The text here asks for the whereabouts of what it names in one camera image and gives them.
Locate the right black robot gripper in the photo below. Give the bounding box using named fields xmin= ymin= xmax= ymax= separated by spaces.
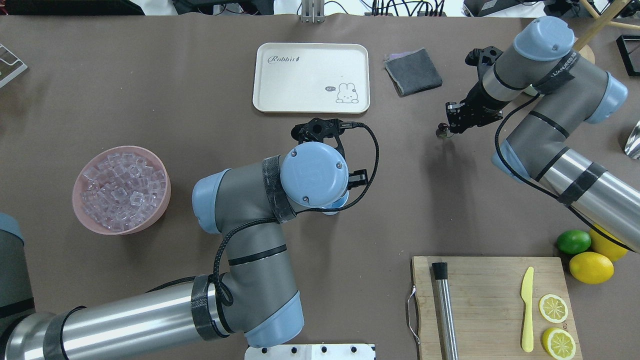
xmin=446 ymin=46 xmax=505 ymax=134

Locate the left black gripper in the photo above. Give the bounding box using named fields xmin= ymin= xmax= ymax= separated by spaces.
xmin=291 ymin=117 xmax=369 ymax=193

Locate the dark cherries pair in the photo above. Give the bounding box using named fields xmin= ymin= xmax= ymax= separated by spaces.
xmin=435 ymin=122 xmax=453 ymax=139

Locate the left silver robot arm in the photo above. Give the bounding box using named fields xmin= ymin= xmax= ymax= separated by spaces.
xmin=1 ymin=118 xmax=377 ymax=360

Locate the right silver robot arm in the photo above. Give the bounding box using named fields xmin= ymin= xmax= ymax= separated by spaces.
xmin=446 ymin=16 xmax=640 ymax=252

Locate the blue plastic cup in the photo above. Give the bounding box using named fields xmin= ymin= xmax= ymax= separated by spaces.
xmin=322 ymin=191 xmax=349 ymax=215

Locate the wooden cup tree stand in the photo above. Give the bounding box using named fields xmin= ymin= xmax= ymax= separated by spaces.
xmin=573 ymin=0 xmax=640 ymax=64

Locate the metal ice scoop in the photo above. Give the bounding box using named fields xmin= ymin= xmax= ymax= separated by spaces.
xmin=623 ymin=121 xmax=640 ymax=160

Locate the pile of ice cubes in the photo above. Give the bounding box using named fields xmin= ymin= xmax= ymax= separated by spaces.
xmin=80 ymin=151 xmax=167 ymax=233

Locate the mint green bowl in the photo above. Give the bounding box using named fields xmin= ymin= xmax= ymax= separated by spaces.
xmin=523 ymin=84 xmax=538 ymax=97

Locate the cream rabbit tray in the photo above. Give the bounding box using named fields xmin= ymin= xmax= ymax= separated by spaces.
xmin=253 ymin=42 xmax=371 ymax=114

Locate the grey folded cloth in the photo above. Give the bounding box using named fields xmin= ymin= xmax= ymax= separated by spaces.
xmin=384 ymin=48 xmax=442 ymax=97

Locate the green lime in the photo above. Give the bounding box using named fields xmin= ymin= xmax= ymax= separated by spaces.
xmin=556 ymin=229 xmax=592 ymax=255

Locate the yellow lemon far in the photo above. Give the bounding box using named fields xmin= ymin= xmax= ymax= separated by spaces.
xmin=589 ymin=228 xmax=628 ymax=262

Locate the yellow lemon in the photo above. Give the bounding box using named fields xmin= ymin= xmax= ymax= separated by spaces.
xmin=589 ymin=228 xmax=628 ymax=262
xmin=569 ymin=251 xmax=615 ymax=285

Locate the yellow lemon near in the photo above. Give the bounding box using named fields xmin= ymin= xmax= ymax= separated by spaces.
xmin=569 ymin=251 xmax=615 ymax=285

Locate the wooden cutting board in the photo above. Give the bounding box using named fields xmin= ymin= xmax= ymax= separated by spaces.
xmin=411 ymin=256 xmax=571 ymax=360

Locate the pink bowl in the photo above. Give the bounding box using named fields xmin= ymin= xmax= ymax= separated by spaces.
xmin=72 ymin=146 xmax=172 ymax=236

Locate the yellow plastic knife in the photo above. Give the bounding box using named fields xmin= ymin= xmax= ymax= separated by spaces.
xmin=519 ymin=266 xmax=535 ymax=353

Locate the steel muddler black tip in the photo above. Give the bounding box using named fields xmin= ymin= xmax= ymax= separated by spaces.
xmin=431 ymin=262 xmax=460 ymax=360

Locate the lemon slice lower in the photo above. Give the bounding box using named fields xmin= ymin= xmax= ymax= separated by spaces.
xmin=541 ymin=327 xmax=578 ymax=360

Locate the aluminium frame post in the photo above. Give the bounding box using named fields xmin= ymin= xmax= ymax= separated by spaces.
xmin=300 ymin=0 xmax=325 ymax=24

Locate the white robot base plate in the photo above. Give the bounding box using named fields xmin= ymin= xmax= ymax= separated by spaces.
xmin=244 ymin=343 xmax=377 ymax=360

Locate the white wire cup rack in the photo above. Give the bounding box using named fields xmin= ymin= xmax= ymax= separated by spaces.
xmin=0 ymin=44 xmax=28 ymax=88

